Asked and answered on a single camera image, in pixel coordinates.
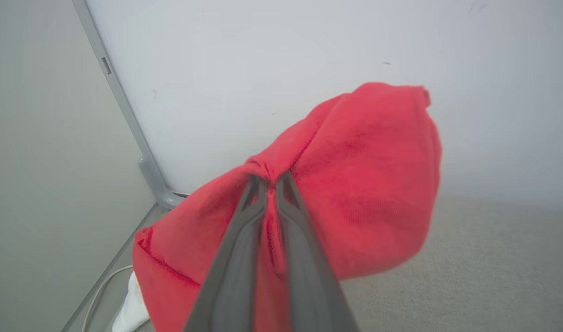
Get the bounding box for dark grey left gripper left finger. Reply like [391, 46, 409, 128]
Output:
[184, 174, 269, 332]

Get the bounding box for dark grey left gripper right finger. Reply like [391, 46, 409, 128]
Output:
[275, 171, 360, 332]

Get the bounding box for red Bulls jersey white sleeves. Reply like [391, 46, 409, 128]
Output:
[112, 82, 443, 332]

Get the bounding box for white floor cable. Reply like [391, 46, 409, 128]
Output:
[81, 265, 134, 332]

